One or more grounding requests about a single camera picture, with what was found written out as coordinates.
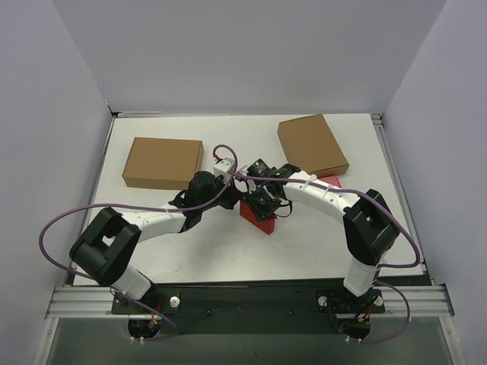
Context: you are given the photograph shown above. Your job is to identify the red paper box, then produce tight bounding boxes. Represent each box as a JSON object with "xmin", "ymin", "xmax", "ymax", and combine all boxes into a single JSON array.
[{"xmin": 239, "ymin": 200, "xmax": 276, "ymax": 235}]

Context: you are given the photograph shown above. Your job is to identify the brown cardboard box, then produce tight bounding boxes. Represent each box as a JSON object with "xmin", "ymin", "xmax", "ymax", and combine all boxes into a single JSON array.
[
  {"xmin": 277, "ymin": 115, "xmax": 349, "ymax": 178},
  {"xmin": 122, "ymin": 137, "xmax": 204, "ymax": 190}
]

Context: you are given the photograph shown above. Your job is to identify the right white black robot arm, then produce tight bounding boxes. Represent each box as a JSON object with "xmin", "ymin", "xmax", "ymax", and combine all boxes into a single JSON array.
[{"xmin": 237, "ymin": 160, "xmax": 399, "ymax": 297}]

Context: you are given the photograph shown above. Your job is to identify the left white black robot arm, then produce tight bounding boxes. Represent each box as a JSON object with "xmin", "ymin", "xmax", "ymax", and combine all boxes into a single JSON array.
[{"xmin": 69, "ymin": 171, "xmax": 243, "ymax": 313}]

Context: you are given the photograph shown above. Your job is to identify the pink paper box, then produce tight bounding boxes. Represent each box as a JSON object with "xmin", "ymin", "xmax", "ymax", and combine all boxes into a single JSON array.
[{"xmin": 320, "ymin": 176, "xmax": 342, "ymax": 188}]

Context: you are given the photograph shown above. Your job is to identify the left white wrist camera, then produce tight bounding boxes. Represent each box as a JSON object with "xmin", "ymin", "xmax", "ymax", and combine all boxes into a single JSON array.
[{"xmin": 213, "ymin": 157, "xmax": 237, "ymax": 183}]

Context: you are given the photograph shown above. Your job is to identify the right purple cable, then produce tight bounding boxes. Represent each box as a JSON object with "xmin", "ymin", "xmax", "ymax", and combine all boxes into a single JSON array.
[{"xmin": 234, "ymin": 171, "xmax": 422, "ymax": 344}]

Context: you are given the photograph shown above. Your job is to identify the purple cable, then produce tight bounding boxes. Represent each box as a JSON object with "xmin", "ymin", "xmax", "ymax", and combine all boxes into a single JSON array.
[
  {"xmin": 38, "ymin": 143, "xmax": 240, "ymax": 341},
  {"xmin": 234, "ymin": 171, "xmax": 422, "ymax": 344}
]

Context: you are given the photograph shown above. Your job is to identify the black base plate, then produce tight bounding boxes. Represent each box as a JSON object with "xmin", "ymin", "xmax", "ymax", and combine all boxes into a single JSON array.
[{"xmin": 111, "ymin": 278, "xmax": 385, "ymax": 337}]

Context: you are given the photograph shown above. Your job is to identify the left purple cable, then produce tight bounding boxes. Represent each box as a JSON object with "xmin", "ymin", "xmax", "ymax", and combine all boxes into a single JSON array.
[{"xmin": 38, "ymin": 143, "xmax": 240, "ymax": 341}]

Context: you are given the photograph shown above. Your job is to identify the aluminium frame rail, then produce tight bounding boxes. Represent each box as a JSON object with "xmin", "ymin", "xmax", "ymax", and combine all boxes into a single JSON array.
[{"xmin": 46, "ymin": 285, "xmax": 454, "ymax": 319}]

